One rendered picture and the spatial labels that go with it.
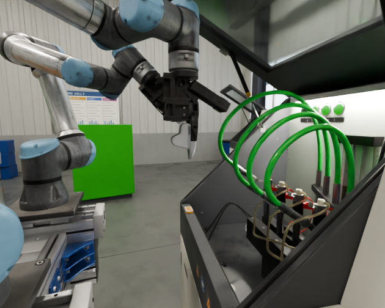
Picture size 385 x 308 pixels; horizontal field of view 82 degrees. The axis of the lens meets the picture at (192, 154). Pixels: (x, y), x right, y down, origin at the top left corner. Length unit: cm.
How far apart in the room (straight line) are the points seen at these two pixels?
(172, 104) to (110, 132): 338
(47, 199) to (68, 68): 44
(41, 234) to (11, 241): 64
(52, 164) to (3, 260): 61
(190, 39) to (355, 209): 49
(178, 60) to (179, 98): 9
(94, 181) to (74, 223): 307
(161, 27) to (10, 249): 43
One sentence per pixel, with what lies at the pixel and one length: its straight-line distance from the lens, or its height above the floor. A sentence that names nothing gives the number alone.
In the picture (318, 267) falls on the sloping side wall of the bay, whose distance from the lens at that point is 52.
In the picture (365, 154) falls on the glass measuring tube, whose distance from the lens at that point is 88.
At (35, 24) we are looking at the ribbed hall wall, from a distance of 782.
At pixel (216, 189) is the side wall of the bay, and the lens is 108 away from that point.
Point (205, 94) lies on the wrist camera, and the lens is 55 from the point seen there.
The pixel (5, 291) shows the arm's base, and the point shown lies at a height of 105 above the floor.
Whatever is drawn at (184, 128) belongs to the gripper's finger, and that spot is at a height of 132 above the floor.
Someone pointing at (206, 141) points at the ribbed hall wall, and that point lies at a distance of 770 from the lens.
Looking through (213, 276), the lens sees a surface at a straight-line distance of 63.
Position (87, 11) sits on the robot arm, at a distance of 56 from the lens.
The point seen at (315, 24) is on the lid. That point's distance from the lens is 81.
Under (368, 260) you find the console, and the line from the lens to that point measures 54.
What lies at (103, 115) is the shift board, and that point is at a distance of 707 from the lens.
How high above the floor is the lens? 133
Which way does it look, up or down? 8 degrees down
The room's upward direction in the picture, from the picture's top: straight up
